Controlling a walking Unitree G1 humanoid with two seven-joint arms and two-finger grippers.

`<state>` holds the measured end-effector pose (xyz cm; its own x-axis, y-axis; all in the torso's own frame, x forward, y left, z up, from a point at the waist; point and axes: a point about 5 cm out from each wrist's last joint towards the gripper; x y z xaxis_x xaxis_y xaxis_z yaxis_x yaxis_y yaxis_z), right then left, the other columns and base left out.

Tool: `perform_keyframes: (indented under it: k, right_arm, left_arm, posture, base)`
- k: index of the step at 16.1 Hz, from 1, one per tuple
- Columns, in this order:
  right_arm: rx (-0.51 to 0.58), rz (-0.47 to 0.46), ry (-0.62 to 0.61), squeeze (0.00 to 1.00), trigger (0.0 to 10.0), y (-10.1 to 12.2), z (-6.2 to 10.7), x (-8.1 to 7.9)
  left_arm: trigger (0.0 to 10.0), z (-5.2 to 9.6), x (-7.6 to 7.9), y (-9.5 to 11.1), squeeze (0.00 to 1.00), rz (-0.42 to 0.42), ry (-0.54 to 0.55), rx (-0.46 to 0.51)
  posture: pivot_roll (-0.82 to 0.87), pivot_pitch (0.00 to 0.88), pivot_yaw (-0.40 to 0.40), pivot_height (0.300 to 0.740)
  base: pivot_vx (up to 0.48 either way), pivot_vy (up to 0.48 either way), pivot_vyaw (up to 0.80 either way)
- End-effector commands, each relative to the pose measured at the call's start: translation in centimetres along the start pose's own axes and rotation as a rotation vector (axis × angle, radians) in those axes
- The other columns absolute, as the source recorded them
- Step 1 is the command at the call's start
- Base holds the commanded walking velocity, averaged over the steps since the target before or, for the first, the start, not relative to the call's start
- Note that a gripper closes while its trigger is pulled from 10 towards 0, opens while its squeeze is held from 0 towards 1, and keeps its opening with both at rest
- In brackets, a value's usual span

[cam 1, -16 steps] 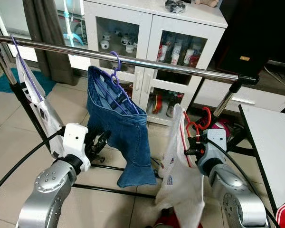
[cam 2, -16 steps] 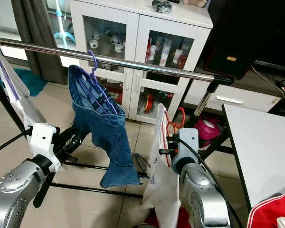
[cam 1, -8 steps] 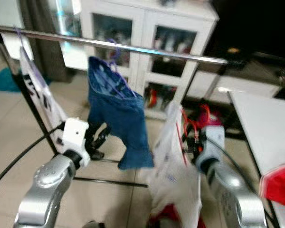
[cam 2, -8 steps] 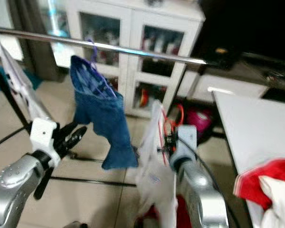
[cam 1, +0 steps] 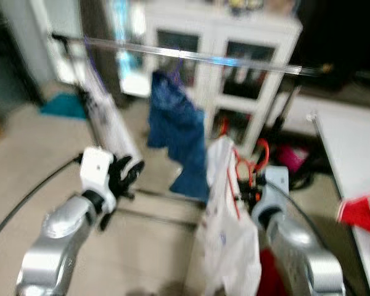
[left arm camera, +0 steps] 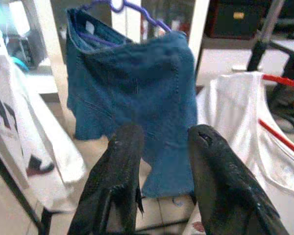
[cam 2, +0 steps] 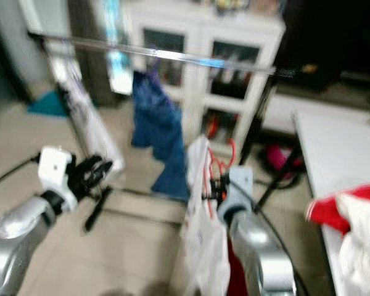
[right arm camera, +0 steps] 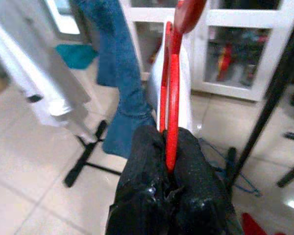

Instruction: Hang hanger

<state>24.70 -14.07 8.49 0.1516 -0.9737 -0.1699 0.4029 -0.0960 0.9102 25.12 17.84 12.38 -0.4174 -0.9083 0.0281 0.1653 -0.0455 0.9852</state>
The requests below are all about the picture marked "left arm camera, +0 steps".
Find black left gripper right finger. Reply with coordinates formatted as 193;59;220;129
187;124;290;235

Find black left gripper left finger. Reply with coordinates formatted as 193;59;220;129
68;124;145;235

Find red hanger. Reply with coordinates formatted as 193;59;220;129
258;73;294;158

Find purple plastic hanger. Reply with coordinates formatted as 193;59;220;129
77;0;173;47

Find cyan hanger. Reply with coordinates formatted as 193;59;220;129
0;0;30;72

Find white tank top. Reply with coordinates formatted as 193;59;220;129
197;71;294;235

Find black metal rack bar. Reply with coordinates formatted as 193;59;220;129
0;143;72;235

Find white shirt with black print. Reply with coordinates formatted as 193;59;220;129
0;36;87;214

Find blue denim shorts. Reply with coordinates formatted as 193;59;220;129
66;8;198;199

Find black box with gold label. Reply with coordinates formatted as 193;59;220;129
207;0;268;39

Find grey metal pole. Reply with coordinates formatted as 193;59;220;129
246;0;285;73

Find black coiled hose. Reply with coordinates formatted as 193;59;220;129
270;97;294;135

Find white frame post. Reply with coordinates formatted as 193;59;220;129
30;0;67;123
188;0;211;82

